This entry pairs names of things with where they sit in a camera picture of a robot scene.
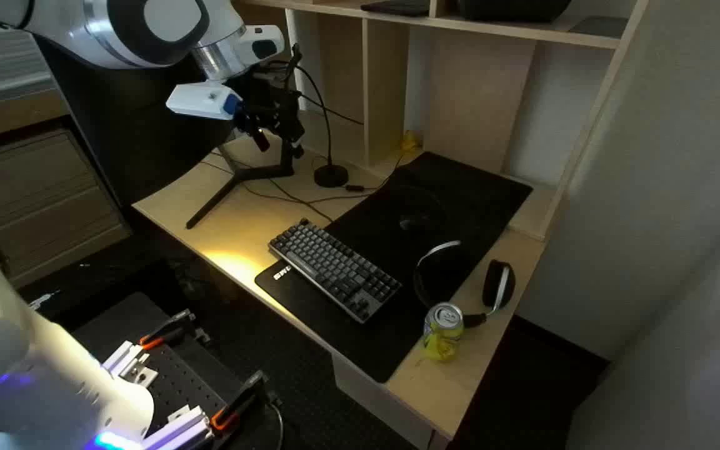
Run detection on black perforated robot table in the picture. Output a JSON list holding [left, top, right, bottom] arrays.
[[69, 289, 290, 450]]

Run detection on orange and black clamp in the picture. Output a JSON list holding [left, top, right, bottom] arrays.
[[208, 368, 273, 438], [136, 307, 200, 352]]

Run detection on flat black shelf item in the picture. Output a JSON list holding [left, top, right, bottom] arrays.
[[356, 0, 433, 19]]

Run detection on grey striped bedding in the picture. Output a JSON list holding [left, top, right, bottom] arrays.
[[0, 7, 60, 107]]

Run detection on black mechanical keyboard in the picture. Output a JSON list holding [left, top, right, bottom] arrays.
[[268, 217, 404, 327]]

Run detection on light wooden shelf hutch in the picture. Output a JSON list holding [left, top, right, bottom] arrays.
[[230, 0, 655, 245]]

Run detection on black monitor stand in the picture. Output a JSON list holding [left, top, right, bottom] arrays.
[[183, 132, 298, 232]]

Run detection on black computer mouse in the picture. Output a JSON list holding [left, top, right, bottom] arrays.
[[398, 213, 436, 234]]

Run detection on black lamp power cable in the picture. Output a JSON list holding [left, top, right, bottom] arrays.
[[241, 178, 381, 224]]

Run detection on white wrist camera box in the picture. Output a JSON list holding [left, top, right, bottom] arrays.
[[161, 79, 244, 124]]

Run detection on black gooseneck desk lamp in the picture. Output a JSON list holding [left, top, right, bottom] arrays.
[[288, 58, 351, 189]]

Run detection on black desk mat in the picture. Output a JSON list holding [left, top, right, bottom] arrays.
[[251, 149, 534, 384]]

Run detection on black curved monitor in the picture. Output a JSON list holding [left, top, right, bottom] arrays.
[[38, 33, 241, 207]]

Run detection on yellow green soda can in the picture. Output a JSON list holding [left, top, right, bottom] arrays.
[[420, 299, 466, 365]]

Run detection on black and silver headphones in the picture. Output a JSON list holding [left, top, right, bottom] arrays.
[[410, 237, 516, 329]]

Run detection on bulky black bag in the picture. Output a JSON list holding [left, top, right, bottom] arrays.
[[454, 0, 575, 24]]

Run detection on silver aluminium profile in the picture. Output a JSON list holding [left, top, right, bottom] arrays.
[[100, 337, 160, 387], [139, 402, 214, 450]]

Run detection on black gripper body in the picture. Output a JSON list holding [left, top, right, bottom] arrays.
[[233, 52, 306, 145]]

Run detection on small yellow object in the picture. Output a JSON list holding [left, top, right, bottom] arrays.
[[398, 129, 425, 162]]

